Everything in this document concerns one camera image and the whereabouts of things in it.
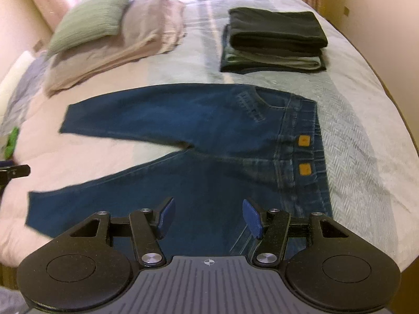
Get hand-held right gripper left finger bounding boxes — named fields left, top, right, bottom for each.
left=70, top=197, right=176, bottom=267

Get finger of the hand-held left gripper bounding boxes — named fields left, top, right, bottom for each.
left=0, top=165, right=31, bottom=187

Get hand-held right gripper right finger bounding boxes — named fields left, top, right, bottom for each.
left=241, top=198, right=349, bottom=267

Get blue denim jeans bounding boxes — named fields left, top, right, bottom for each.
left=25, top=83, right=334, bottom=257

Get green knitted garment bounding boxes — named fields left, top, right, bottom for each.
left=3, top=127, right=20, bottom=158

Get white quilted headboard cushion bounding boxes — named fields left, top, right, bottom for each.
left=0, top=51, right=35, bottom=115

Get folded grey garment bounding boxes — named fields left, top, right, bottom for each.
left=223, top=47, right=323, bottom=71

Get green pillow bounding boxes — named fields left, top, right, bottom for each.
left=47, top=0, right=141, bottom=58

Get folded dark jeans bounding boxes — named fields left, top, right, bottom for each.
left=219, top=24, right=328, bottom=74

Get folded pink blanket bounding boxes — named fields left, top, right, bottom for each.
left=43, top=0, right=187, bottom=97

